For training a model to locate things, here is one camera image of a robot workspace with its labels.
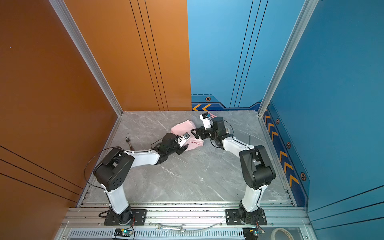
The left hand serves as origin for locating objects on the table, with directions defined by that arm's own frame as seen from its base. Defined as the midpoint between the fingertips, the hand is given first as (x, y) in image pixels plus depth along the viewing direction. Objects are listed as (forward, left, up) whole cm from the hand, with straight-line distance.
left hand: (185, 139), depth 95 cm
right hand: (+2, -7, +7) cm, 10 cm away
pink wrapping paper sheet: (+11, 0, 0) cm, 11 cm away
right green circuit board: (-48, -34, -8) cm, 60 cm away
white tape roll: (-47, -48, -6) cm, 67 cm away
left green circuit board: (-49, +26, -9) cm, 56 cm away
